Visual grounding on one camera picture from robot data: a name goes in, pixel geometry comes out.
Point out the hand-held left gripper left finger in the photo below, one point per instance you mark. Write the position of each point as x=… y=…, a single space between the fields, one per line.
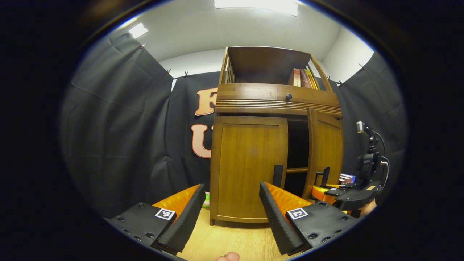
x=186 y=221

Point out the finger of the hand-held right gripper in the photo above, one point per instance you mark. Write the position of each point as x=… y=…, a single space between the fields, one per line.
x=322 y=193

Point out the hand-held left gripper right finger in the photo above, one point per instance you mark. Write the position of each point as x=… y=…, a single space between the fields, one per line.
x=277 y=224

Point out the wooden cabinet door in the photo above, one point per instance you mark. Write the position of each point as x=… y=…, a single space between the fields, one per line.
x=328 y=145
x=246 y=163

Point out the wooden double-door shoe cabinet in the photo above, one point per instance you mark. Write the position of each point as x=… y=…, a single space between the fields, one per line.
x=261 y=95

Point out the blue white book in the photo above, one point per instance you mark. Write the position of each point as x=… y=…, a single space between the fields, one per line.
x=347 y=178

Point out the green packet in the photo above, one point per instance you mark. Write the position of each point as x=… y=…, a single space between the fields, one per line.
x=206 y=200

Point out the wooden inner shelf board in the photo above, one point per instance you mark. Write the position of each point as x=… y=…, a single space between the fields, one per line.
x=297 y=169

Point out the round black drawer knob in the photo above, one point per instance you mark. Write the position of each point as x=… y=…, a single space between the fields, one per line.
x=288 y=96

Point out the yellow book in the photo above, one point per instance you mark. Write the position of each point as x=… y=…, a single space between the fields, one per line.
x=311 y=79

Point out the dark red book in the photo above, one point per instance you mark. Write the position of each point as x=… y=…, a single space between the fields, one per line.
x=305 y=79

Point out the black backdrop cloth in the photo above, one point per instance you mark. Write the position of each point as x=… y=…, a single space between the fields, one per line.
x=119 y=127

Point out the beige book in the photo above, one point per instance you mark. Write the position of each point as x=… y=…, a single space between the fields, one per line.
x=295 y=77

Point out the small ceiling light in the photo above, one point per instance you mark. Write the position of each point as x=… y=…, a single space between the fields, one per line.
x=138 y=30

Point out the large ceiling light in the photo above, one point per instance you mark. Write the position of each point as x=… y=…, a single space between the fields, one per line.
x=257 y=6

